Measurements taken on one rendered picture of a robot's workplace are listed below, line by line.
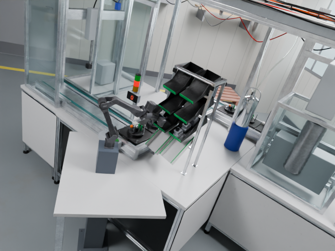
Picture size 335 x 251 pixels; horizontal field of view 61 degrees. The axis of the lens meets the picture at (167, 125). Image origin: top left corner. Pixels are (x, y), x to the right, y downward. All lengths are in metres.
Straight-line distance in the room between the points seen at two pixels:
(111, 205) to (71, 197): 0.27
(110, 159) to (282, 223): 1.53
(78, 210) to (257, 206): 1.53
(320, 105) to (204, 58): 4.56
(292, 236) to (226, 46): 4.86
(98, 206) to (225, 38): 5.38
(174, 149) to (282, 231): 1.18
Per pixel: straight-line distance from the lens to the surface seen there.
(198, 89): 2.05
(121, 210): 1.94
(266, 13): 2.33
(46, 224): 2.97
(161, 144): 2.26
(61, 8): 2.59
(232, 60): 6.96
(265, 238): 2.86
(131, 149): 2.31
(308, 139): 2.43
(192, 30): 6.44
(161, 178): 2.24
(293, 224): 2.68
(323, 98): 2.41
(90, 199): 1.98
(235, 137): 2.80
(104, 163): 2.11
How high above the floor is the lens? 2.28
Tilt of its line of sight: 29 degrees down
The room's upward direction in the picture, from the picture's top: 15 degrees clockwise
